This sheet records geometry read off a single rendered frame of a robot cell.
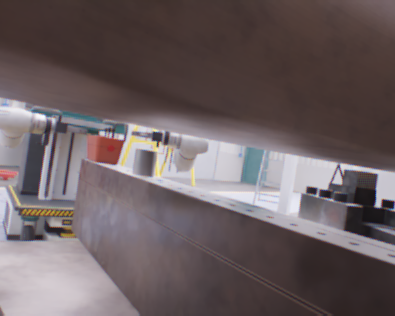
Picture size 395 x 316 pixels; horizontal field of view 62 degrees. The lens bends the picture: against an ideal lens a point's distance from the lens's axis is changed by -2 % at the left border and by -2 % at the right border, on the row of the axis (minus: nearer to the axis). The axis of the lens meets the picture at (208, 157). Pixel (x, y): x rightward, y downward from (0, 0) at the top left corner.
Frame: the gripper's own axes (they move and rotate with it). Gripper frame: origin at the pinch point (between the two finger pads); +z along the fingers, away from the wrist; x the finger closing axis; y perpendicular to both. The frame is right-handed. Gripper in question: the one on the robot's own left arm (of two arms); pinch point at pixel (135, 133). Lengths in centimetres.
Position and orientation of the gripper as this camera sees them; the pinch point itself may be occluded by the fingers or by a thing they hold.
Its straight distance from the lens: 173.9
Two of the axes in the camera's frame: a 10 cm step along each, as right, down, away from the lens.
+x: -2.0, -0.2, 9.8
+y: -1.5, 9.9, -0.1
